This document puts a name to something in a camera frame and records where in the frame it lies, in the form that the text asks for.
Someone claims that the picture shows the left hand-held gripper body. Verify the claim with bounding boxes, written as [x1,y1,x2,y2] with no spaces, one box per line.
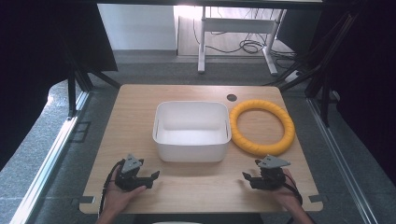
[114,153,154,192]

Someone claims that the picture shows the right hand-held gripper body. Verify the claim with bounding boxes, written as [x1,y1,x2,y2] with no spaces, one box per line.
[250,154,292,191]

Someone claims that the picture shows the yellow ring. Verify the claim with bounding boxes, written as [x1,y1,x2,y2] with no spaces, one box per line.
[228,99,296,158]

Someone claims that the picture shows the white plastic bin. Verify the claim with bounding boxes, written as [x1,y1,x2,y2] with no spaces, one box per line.
[151,100,233,163]

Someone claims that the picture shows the person's right hand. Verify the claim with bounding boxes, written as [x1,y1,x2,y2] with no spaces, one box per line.
[270,168,303,214]

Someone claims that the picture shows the person's left hand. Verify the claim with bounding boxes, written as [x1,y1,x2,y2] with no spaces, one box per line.
[104,169,148,217]

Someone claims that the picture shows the white power strip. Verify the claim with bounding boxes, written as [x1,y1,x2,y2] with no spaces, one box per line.
[284,70,304,84]

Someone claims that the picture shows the black metal stand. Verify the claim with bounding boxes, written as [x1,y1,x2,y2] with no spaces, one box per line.
[65,59,123,119]
[262,8,362,127]

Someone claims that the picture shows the black curtain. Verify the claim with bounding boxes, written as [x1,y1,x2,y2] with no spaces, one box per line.
[0,0,119,171]
[306,0,396,188]

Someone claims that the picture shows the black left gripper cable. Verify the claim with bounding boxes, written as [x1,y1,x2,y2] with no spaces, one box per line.
[98,159,126,217]

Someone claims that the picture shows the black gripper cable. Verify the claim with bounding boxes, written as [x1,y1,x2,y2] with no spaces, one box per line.
[281,173,304,224]
[98,159,126,217]

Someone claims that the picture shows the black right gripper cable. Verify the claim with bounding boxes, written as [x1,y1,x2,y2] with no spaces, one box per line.
[281,173,304,224]

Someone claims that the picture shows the aluminium rail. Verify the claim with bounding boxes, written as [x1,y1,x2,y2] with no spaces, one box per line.
[9,89,92,224]
[305,96,380,224]

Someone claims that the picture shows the black floor cables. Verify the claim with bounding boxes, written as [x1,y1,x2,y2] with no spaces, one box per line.
[191,8,298,64]

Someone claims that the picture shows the white desk frame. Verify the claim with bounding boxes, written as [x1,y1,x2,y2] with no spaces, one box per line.
[197,6,287,77]

